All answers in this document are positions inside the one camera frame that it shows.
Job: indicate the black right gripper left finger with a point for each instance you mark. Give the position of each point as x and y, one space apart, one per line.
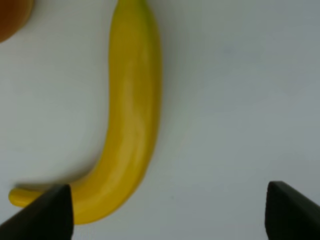
48 217

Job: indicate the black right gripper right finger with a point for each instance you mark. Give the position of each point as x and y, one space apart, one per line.
289 215

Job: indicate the red yellow peach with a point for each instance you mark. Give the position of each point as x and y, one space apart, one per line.
14 14

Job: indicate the yellow banana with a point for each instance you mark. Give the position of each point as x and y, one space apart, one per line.
135 92

